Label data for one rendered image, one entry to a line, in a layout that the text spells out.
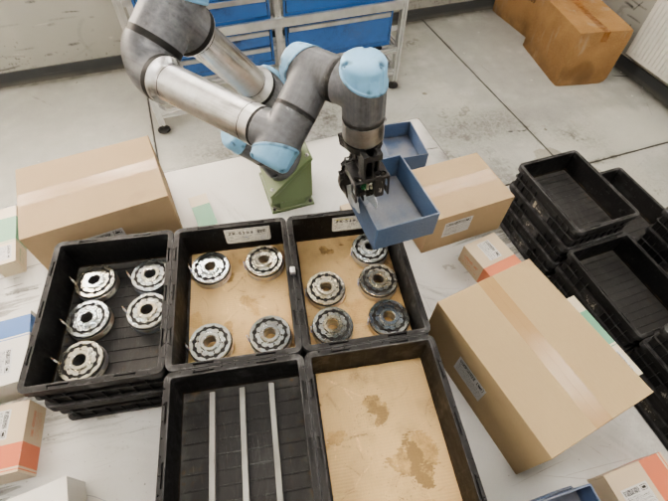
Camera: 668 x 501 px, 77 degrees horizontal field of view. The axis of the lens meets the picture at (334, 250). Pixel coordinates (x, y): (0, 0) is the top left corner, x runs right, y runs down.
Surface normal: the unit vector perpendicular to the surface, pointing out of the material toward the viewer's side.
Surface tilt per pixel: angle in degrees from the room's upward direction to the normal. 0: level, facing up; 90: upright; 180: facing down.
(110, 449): 0
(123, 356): 0
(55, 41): 90
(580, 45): 90
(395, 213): 1
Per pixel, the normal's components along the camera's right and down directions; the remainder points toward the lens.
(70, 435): 0.02, -0.58
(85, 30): 0.33, 0.77
